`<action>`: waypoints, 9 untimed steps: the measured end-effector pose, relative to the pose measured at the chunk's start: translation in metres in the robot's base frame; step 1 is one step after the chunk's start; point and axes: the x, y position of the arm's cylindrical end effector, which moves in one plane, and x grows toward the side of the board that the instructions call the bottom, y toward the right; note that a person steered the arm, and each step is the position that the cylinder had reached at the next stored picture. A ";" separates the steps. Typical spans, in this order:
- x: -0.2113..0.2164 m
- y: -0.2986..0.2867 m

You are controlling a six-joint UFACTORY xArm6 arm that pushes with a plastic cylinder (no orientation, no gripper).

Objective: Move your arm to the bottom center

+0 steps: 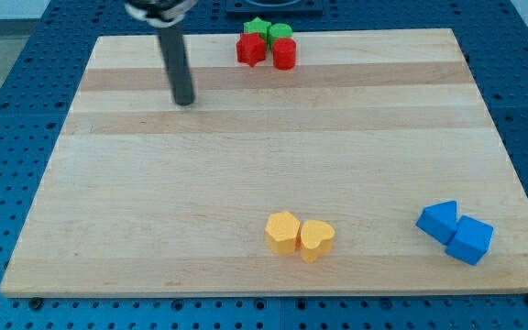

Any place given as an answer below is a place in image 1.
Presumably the green cylinder block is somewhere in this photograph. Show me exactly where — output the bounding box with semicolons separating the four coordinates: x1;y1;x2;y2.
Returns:
268;23;292;49

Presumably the blue triangle block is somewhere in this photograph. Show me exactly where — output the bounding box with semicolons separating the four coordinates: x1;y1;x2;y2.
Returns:
416;201;457;245

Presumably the red cylinder block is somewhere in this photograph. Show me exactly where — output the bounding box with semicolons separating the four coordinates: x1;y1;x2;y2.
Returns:
272;38;297;71

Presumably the blue cube block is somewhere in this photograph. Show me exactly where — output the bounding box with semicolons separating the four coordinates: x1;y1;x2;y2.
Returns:
445;215;494;266

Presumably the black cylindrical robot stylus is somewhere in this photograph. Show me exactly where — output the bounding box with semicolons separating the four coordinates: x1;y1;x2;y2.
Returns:
157;21;195;106

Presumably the yellow heart block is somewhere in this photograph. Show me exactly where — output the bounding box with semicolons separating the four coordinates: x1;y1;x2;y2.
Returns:
300;220;336;263

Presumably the wooden board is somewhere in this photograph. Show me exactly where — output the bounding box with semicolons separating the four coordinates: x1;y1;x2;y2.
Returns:
0;28;528;298

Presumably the red star block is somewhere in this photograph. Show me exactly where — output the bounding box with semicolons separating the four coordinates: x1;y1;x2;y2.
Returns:
236;32;267;67

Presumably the green star block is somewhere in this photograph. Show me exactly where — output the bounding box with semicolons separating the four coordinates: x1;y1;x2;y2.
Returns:
243;16;271;42

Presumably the yellow hexagon block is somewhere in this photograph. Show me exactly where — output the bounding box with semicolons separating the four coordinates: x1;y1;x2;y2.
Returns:
265;211;301;256

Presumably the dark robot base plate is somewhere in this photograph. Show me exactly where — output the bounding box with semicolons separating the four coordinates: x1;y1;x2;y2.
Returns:
224;0;324;14

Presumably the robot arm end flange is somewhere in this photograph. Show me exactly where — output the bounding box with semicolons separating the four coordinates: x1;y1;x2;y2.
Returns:
124;0;198;23

